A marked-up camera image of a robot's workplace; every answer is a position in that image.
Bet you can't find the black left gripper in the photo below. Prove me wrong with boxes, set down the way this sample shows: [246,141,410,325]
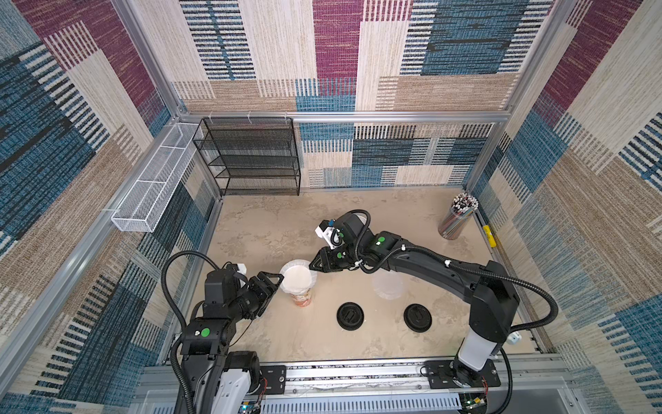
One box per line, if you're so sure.
[227,271,283,324]

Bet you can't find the paper milk tea cup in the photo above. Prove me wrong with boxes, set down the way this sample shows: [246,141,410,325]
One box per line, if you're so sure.
[278,259,318,308]

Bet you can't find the black cup lid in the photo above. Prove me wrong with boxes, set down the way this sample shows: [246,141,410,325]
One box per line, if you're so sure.
[336,302,365,331]
[403,304,433,333]

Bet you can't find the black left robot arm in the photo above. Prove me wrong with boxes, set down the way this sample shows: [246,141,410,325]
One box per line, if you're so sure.
[160,250,284,413]

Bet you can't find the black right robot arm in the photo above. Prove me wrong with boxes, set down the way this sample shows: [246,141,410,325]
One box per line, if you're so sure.
[310,209,559,413]

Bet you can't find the yellow marker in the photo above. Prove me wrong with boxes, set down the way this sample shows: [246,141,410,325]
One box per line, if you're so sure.
[483,224,498,248]

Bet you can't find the white stapler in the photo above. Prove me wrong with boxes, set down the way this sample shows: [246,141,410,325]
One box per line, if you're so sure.
[507,331,522,345]

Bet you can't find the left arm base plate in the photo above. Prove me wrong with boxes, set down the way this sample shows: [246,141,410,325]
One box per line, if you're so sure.
[257,365,287,397]

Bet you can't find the black wire shelf rack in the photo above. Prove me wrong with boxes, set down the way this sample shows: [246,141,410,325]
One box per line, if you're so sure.
[193,117,302,197]

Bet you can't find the white mesh wall basket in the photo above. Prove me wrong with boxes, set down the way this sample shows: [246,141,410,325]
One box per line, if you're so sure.
[111,122,198,233]

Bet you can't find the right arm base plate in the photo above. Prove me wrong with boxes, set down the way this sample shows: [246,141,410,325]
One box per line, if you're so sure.
[420,359,502,389]

